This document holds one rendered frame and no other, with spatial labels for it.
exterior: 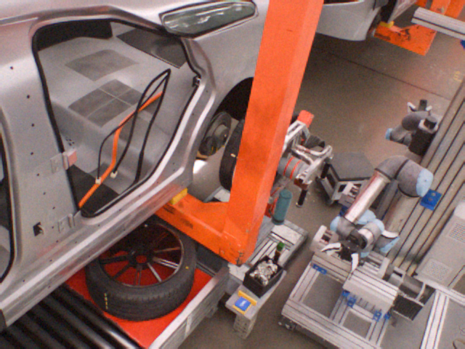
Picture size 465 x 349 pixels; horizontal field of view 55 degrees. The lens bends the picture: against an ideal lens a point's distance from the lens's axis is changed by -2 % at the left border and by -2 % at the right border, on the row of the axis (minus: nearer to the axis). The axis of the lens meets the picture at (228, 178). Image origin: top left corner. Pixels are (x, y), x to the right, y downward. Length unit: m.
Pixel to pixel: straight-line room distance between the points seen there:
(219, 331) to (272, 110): 1.60
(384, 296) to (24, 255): 1.79
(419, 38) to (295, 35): 4.38
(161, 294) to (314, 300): 1.06
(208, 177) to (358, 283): 1.90
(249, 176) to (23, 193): 1.04
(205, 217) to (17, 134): 1.31
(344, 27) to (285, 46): 3.32
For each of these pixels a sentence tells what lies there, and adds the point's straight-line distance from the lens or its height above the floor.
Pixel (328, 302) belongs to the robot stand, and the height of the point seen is 0.21.
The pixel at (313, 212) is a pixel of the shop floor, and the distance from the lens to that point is 3.96.
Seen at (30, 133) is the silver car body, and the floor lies 1.62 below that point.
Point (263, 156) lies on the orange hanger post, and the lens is 2.15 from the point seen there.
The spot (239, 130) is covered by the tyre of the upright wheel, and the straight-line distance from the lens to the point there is 2.73.
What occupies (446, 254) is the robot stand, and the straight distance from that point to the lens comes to 2.65.
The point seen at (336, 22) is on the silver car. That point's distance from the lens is 5.12.
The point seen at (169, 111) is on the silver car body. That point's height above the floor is 1.14.
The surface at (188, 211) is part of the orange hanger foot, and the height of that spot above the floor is 0.68.
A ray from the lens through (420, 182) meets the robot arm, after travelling 2.21.
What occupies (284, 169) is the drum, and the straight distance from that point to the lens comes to 2.90.
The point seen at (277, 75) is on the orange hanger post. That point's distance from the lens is 1.94.
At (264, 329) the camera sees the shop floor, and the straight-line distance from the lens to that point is 3.15.
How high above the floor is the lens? 2.64
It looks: 41 degrees down
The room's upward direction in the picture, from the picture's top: 11 degrees clockwise
